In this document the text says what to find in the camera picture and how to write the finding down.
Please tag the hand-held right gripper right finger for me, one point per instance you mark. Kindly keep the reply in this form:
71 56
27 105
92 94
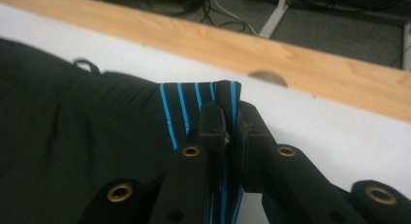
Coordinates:
284 178

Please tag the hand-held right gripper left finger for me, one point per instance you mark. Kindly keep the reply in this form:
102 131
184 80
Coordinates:
189 178

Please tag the black garment with blue stripes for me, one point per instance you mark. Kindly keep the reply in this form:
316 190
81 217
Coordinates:
80 120

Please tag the grey round table grommet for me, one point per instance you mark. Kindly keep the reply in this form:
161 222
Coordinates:
268 78

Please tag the white metal desk frame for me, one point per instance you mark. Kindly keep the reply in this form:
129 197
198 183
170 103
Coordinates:
274 17

